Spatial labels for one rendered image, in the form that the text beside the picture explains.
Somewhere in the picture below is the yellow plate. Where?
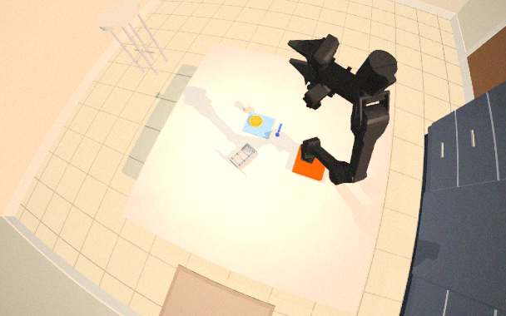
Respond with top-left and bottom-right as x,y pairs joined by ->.
249,116 -> 263,127

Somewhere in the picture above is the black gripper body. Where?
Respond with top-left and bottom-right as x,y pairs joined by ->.
306,34 -> 354,96

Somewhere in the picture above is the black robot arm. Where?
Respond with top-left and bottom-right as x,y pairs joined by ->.
300,49 -> 398,185

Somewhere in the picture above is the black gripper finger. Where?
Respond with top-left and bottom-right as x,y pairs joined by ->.
287,37 -> 326,67
289,58 -> 315,86

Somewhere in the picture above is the light blue square mat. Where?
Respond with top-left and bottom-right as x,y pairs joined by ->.
242,111 -> 276,139

